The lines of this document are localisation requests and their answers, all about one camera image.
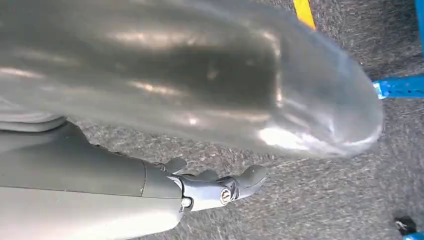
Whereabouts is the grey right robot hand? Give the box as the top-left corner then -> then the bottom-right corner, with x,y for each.
0,0 -> 385,240

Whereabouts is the yellow floor tape square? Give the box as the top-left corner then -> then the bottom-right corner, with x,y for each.
293,0 -> 317,31

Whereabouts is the small black floor object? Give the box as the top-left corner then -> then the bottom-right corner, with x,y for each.
394,216 -> 418,237

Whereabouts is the blue metal frame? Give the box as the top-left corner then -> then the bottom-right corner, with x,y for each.
372,0 -> 424,240

